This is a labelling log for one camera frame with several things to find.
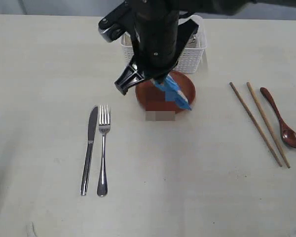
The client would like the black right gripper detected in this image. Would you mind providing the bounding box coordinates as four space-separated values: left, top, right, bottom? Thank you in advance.
113 18 200 96

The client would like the blue snack bag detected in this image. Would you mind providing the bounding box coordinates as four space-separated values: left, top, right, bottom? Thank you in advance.
151 74 191 110

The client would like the brown wooden bowl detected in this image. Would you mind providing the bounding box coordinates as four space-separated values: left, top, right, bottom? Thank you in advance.
135 71 196 114

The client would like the wooden chopstick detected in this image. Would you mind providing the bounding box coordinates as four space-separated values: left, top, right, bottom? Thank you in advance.
246 82 291 168
229 82 282 167

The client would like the silver metal fork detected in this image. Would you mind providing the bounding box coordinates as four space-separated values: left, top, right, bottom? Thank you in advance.
97 105 111 197

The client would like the silver table knife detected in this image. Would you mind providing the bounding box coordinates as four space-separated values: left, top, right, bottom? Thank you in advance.
80 106 98 196

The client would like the brown wooden spoon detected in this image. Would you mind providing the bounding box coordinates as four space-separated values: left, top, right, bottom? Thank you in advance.
259 87 296 148

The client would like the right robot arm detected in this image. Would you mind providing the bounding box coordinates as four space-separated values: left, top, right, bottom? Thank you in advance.
106 0 248 94

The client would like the stainless steel cup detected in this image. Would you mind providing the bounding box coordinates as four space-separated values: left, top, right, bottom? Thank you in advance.
187 34 197 48

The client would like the white perforated plastic basket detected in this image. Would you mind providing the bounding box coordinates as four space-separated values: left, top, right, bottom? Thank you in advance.
120 15 207 74

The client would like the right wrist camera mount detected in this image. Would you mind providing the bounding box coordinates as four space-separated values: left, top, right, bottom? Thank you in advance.
98 0 135 42

